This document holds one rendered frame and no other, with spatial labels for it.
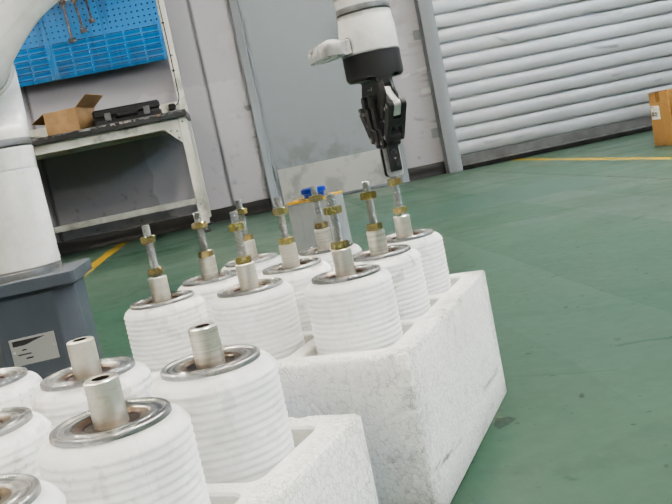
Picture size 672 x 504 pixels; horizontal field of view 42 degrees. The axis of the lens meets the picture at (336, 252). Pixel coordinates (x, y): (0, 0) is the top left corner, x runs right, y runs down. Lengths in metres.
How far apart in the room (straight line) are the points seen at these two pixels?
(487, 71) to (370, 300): 5.51
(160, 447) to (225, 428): 0.10
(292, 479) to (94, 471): 0.14
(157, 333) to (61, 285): 0.22
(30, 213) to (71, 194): 5.03
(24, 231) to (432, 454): 0.61
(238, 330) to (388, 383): 0.18
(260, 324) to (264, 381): 0.31
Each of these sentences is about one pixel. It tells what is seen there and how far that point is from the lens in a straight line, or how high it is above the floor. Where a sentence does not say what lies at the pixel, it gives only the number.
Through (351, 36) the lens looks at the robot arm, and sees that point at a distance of 1.12.
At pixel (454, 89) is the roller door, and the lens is 6.29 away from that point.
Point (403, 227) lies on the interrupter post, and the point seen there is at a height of 0.27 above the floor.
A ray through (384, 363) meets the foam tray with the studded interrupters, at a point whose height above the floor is 0.17.
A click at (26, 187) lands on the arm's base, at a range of 1.21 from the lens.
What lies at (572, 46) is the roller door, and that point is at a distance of 6.61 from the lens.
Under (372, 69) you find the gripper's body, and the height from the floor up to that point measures 0.47.
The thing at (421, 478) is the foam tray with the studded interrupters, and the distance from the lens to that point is 0.89.
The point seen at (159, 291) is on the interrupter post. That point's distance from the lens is 1.03.
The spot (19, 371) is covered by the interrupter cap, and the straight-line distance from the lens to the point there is 0.81.
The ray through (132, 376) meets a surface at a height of 0.25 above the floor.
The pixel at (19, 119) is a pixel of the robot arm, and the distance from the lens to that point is 1.25.
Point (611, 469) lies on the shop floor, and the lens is 0.98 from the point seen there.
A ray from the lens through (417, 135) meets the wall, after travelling 6.28.
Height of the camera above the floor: 0.40
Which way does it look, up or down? 7 degrees down
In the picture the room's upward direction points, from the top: 12 degrees counter-clockwise
